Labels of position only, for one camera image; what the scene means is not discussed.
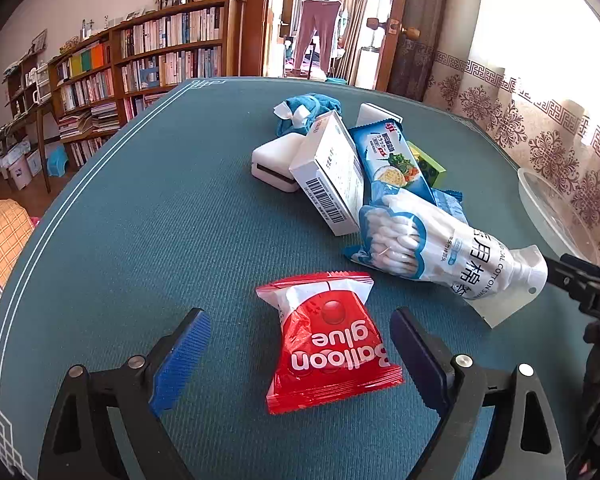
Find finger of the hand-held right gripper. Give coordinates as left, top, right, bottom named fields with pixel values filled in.
left=545, top=254, right=600, bottom=306

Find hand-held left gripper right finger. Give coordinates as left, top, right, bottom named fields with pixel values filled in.
left=390, top=307, right=567, bottom=480

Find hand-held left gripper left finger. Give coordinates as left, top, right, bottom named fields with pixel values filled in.
left=37, top=308, right=212, bottom=480

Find clear plastic bowl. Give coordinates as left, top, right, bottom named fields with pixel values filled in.
left=517, top=167, right=600, bottom=263

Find red glue packet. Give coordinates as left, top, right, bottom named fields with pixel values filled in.
left=255, top=271, right=405, bottom=415

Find cotton swab bag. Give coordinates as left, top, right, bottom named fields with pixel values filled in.
left=344, top=192, right=550, bottom=330

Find plain blue snack packet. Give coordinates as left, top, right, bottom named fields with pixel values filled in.
left=432, top=187, right=468, bottom=223

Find green toy block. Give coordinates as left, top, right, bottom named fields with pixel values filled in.
left=407, top=141, right=447, bottom=188

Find blue cracker packet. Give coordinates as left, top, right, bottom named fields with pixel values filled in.
left=348, top=119, right=438, bottom=206

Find white medicine box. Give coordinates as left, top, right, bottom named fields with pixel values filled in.
left=289, top=110, right=366, bottom=237

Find white sponge with black stripe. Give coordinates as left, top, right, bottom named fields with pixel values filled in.
left=355, top=103, right=403, bottom=131
left=251, top=132, right=306, bottom=193

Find blue cloth with white tag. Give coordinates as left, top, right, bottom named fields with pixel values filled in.
left=273, top=92, right=342, bottom=137

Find teal table mat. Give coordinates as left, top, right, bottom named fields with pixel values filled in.
left=0, top=76, right=600, bottom=480

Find patterned white curtain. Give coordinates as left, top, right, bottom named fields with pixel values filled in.
left=422, top=0, right=600, bottom=281

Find orange plaid blanket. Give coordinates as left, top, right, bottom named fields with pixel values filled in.
left=0, top=199, right=35, bottom=291

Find blue plastic stool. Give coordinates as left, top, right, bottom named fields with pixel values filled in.
left=45, top=149, right=71, bottom=177

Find white storage bin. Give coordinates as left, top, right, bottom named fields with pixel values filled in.
left=0, top=142, right=43, bottom=191

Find wooden side table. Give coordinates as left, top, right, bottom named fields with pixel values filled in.
left=0, top=50, right=56, bottom=193

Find wooden door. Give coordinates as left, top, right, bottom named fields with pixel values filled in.
left=375, top=0, right=453, bottom=101

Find wooden bookshelf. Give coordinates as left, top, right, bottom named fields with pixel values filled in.
left=47, top=0, right=243, bottom=168

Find hanging mauve pants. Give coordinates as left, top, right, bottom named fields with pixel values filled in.
left=292, top=0, right=343, bottom=73

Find wooden door frame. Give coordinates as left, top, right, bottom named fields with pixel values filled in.
left=240, top=0, right=301, bottom=78

